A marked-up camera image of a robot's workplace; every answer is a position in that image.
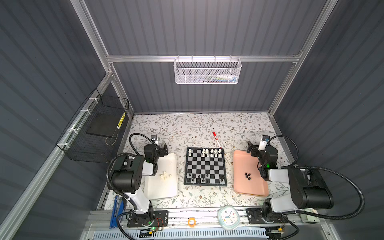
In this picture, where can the black chess pieces on board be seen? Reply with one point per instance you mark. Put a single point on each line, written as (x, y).
(205, 179)

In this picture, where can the yellow brush in basket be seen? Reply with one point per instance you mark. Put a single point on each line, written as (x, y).
(121, 120)

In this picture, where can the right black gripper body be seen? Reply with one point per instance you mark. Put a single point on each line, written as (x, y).
(254, 150)

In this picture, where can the white wire basket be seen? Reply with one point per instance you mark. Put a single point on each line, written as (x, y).
(207, 71)

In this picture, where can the black chess pieces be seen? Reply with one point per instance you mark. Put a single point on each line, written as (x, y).
(248, 176)
(205, 179)

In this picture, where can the white chess pieces in tray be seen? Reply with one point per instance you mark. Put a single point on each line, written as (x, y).
(165, 175)

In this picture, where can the blue clamp tool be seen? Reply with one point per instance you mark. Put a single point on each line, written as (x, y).
(118, 208)

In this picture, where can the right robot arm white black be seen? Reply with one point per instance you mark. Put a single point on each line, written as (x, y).
(308, 189)

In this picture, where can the black wire basket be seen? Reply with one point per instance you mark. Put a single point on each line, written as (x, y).
(94, 136)

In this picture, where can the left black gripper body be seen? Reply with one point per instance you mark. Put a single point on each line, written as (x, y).
(162, 151)

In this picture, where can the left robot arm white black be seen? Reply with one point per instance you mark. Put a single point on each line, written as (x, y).
(124, 177)

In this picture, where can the green emergency stop box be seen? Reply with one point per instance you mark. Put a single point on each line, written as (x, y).
(307, 219)

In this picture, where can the black white chess board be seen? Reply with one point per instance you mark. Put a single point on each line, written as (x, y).
(197, 165)

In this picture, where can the white plastic tray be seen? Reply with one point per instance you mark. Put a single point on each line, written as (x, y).
(157, 189)

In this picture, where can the red white marker pen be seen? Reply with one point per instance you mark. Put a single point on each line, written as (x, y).
(217, 140)

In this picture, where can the pink plastic tray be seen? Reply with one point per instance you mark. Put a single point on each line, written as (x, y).
(243, 163)

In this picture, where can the mint green alarm clock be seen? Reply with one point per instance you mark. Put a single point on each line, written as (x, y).
(228, 218)

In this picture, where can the white chess pieces on board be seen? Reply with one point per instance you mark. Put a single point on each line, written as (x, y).
(212, 153)

